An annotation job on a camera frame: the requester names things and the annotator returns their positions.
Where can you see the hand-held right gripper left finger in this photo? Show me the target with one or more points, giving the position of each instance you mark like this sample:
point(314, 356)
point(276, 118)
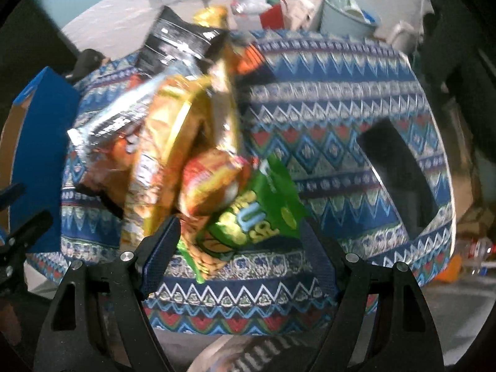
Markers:
point(162, 250)

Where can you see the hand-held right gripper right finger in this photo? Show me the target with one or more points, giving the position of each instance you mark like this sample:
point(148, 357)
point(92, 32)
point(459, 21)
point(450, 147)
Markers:
point(323, 271)

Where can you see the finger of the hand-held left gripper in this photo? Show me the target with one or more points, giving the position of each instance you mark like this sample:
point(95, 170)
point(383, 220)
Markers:
point(11, 197)
point(29, 226)

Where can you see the blue-edged cardboard box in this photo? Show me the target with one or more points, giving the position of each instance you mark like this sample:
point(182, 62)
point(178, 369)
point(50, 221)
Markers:
point(42, 143)

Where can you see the red-orange snack packet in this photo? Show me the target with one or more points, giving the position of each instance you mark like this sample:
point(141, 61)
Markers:
point(209, 182)

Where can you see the green snack packet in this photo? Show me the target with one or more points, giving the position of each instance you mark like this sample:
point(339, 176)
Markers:
point(252, 217)

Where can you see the yellow-orange snack bag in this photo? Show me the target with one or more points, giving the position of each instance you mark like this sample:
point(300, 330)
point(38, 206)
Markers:
point(170, 135)

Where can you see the silver and brown snack bag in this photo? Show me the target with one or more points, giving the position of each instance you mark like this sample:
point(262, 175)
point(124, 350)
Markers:
point(112, 116)

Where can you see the orange patterned snack bag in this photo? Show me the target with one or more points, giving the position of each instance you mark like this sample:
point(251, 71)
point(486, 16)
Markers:
point(248, 60)

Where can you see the silver foil packet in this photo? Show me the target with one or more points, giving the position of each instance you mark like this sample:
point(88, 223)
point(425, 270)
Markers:
point(174, 38)

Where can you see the gold snack packet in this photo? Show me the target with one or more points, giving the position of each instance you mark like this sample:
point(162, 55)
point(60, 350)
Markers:
point(211, 17)

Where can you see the striped cloth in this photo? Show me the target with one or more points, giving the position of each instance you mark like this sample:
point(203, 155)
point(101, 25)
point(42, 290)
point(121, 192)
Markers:
point(255, 352)

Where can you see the black rectangular object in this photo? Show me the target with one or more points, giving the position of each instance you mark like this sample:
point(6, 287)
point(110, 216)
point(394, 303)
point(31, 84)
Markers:
point(395, 174)

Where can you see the clear plastic bottle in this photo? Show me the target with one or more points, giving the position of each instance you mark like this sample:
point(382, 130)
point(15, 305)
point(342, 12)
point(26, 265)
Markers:
point(474, 254)

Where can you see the black cylinder device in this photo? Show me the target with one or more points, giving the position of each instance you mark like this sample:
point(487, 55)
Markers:
point(87, 64)

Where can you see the blue patterned tablecloth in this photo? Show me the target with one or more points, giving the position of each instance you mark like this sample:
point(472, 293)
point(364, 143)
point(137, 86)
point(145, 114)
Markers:
point(310, 104)

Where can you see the light blue bucket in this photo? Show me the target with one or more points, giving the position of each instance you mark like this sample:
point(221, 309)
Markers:
point(341, 19)

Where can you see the red box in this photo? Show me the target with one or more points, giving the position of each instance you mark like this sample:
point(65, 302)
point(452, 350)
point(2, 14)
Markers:
point(273, 15)

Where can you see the dark chair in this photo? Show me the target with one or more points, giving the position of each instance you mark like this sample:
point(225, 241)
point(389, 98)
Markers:
point(457, 46)

